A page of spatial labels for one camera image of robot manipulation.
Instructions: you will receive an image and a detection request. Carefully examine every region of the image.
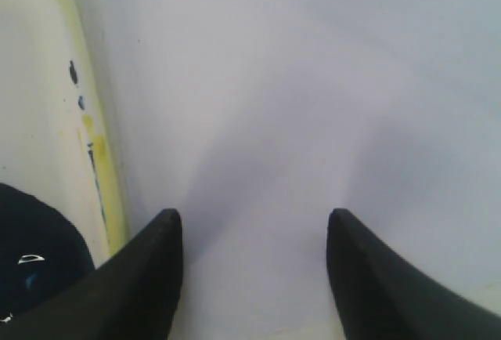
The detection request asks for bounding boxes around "white paper sheet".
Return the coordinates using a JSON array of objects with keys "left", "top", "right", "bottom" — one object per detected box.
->
[{"left": 76, "top": 0, "right": 500, "bottom": 339}]

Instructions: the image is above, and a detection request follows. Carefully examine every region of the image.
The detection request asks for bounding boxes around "white paint tray with blue paint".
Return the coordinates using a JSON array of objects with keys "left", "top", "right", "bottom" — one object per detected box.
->
[{"left": 1, "top": 0, "right": 128, "bottom": 324}]

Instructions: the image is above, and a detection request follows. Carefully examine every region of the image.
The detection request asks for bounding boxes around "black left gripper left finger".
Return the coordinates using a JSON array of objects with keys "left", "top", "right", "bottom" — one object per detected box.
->
[{"left": 1, "top": 209, "right": 183, "bottom": 339}]

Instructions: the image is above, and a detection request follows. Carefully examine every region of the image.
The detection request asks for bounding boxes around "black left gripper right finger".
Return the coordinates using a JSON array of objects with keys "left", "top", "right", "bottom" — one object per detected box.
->
[{"left": 326, "top": 208, "right": 500, "bottom": 339}]

